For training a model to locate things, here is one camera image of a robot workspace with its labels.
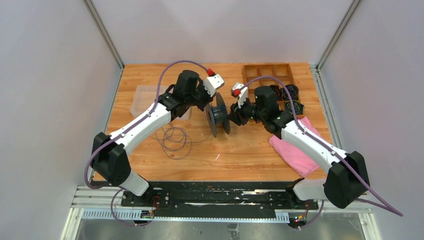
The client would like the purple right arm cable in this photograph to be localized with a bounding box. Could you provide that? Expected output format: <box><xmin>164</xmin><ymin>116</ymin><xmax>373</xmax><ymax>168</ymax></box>
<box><xmin>231</xmin><ymin>75</ymin><xmax>404</xmax><ymax>230</ymax></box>

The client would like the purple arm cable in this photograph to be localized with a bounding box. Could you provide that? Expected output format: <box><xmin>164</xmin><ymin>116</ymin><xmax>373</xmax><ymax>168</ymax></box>
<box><xmin>231</xmin><ymin>75</ymin><xmax>404</xmax><ymax>230</ymax></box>
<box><xmin>83</xmin><ymin>59</ymin><xmax>216</xmax><ymax>228</ymax></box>

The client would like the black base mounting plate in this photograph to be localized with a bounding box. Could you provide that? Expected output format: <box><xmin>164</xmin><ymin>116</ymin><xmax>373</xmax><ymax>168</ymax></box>
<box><xmin>120</xmin><ymin>181</ymin><xmax>319</xmax><ymax>219</ymax></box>

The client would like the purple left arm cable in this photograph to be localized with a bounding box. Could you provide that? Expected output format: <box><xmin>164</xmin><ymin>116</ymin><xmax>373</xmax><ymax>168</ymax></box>
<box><xmin>83</xmin><ymin>59</ymin><xmax>216</xmax><ymax>228</ymax></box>

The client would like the aluminium corner frame post right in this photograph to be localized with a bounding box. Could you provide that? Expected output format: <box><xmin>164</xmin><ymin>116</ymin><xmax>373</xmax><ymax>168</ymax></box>
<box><xmin>316</xmin><ymin>0</ymin><xmax>363</xmax><ymax>72</ymax></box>

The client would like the pink cloth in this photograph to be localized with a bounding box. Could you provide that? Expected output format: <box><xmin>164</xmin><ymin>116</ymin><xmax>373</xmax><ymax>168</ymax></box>
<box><xmin>268</xmin><ymin>135</ymin><xmax>320</xmax><ymax>178</ymax></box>

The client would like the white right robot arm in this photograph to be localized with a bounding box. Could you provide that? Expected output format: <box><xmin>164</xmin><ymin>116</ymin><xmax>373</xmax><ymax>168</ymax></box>
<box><xmin>227</xmin><ymin>83</ymin><xmax>370</xmax><ymax>209</ymax></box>

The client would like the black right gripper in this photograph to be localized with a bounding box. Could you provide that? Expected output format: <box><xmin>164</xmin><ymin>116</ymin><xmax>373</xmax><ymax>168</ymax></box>
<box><xmin>226</xmin><ymin>95</ymin><xmax>266</xmax><ymax>126</ymax></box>

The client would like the clear plastic divided tray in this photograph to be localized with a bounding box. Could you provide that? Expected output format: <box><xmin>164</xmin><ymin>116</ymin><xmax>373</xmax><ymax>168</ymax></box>
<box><xmin>130</xmin><ymin>84</ymin><xmax>193</xmax><ymax>121</ymax></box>

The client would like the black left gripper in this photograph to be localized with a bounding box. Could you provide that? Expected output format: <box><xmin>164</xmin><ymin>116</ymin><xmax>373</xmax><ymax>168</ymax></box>
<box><xmin>186</xmin><ymin>80</ymin><xmax>217</xmax><ymax>112</ymax></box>

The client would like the dark grey filament spool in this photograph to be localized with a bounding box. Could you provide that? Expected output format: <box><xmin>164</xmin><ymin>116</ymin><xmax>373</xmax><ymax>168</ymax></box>
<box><xmin>204</xmin><ymin>92</ymin><xmax>231</xmax><ymax>138</ymax></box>

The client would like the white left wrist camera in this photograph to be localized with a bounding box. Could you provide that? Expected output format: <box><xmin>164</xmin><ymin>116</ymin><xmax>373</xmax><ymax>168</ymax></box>
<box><xmin>203</xmin><ymin>74</ymin><xmax>225</xmax><ymax>97</ymax></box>

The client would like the wooden compartment organizer tray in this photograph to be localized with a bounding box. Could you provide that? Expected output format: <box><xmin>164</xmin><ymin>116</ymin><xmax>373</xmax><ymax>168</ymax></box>
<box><xmin>242</xmin><ymin>63</ymin><xmax>305</xmax><ymax>115</ymax></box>

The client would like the aluminium corner frame post left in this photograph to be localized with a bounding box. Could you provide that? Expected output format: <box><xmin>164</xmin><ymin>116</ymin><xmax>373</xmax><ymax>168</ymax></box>
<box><xmin>82</xmin><ymin>0</ymin><xmax>125</xmax><ymax>70</ymax></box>

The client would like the aluminium corner frame post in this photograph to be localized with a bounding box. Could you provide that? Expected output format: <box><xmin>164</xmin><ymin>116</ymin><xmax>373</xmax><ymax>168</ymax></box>
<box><xmin>316</xmin><ymin>0</ymin><xmax>363</xmax><ymax>72</ymax></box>
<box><xmin>82</xmin><ymin>0</ymin><xmax>125</xmax><ymax>70</ymax></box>

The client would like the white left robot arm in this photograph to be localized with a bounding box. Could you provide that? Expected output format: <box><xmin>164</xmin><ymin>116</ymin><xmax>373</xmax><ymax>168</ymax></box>
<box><xmin>88</xmin><ymin>70</ymin><xmax>225</xmax><ymax>207</ymax></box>

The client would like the aluminium rail frame front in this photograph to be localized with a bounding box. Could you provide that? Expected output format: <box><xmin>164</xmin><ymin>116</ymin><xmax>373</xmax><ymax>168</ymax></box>
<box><xmin>61</xmin><ymin>181</ymin><xmax>382</xmax><ymax>240</ymax></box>

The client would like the thin blue cable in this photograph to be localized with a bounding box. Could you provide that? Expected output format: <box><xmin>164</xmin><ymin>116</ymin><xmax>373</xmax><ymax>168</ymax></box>
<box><xmin>149</xmin><ymin>102</ymin><xmax>229</xmax><ymax>161</ymax></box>

